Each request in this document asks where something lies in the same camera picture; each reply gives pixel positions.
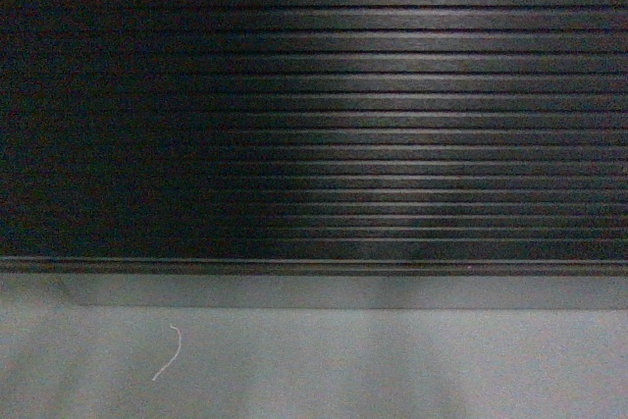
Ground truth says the black checkout counter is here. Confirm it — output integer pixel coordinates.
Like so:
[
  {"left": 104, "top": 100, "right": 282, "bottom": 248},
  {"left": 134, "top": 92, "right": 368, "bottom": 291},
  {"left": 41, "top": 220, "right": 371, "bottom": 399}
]
[{"left": 1, "top": 0, "right": 627, "bottom": 309}]

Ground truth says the white thread on floor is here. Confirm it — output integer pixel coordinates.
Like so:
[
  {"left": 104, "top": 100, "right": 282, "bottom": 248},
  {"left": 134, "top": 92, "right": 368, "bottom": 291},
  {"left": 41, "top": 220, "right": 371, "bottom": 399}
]
[{"left": 151, "top": 324, "right": 183, "bottom": 383}]

